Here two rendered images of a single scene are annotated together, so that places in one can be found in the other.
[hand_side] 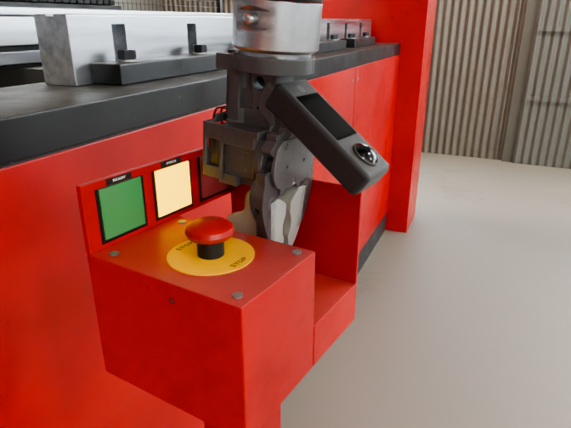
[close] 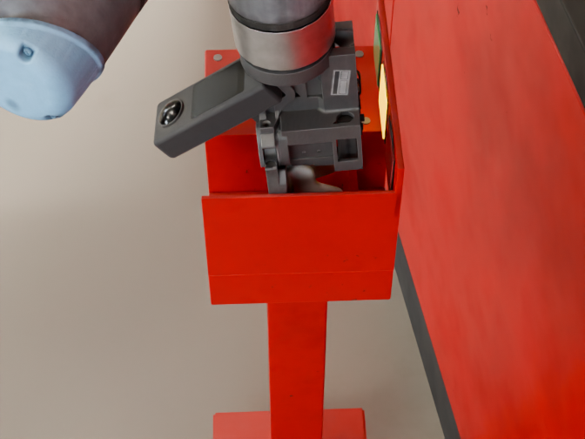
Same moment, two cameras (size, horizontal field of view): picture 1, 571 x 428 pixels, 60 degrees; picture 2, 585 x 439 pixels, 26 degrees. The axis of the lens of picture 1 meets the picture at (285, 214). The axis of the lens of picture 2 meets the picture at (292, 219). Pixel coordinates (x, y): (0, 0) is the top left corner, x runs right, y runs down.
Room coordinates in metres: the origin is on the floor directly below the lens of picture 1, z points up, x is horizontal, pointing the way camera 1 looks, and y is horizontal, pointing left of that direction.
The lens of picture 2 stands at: (1.02, -0.37, 1.59)
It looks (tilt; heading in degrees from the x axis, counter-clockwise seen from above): 52 degrees down; 146
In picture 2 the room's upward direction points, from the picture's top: straight up
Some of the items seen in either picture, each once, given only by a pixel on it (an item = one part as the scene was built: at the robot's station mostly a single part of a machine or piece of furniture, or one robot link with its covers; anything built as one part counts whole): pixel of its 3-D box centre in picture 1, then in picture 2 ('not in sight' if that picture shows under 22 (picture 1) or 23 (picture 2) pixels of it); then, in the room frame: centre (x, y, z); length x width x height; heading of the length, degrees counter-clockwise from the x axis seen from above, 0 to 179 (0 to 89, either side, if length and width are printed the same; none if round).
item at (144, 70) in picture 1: (168, 66); not in sight; (0.87, 0.20, 0.89); 0.30 x 0.05 x 0.03; 157
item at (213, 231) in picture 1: (210, 241); not in sight; (0.37, 0.06, 0.79); 0.04 x 0.04 x 0.04
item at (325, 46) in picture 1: (324, 46); not in sight; (1.60, -0.12, 0.89); 0.30 x 0.05 x 0.03; 157
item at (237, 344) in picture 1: (236, 262); (296, 151); (0.41, 0.05, 0.75); 0.20 x 0.16 x 0.18; 148
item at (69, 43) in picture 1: (288, 36); not in sight; (1.49, -0.01, 0.92); 1.68 x 0.06 x 0.10; 157
